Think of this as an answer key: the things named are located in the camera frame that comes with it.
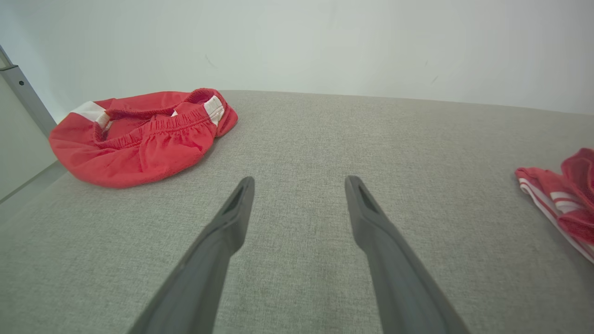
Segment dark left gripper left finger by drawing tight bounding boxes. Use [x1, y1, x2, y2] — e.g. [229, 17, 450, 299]
[127, 176, 256, 334]

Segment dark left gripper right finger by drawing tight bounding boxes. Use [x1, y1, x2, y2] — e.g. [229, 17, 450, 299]
[344, 175, 472, 334]

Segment red shorts white stripe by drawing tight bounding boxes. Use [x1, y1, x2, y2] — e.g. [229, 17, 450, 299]
[49, 88, 239, 189]

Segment red shirt white stripes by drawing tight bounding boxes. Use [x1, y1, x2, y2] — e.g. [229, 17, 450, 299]
[514, 148, 594, 265]

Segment grey metal post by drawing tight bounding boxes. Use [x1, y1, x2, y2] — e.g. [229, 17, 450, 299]
[0, 44, 59, 138]

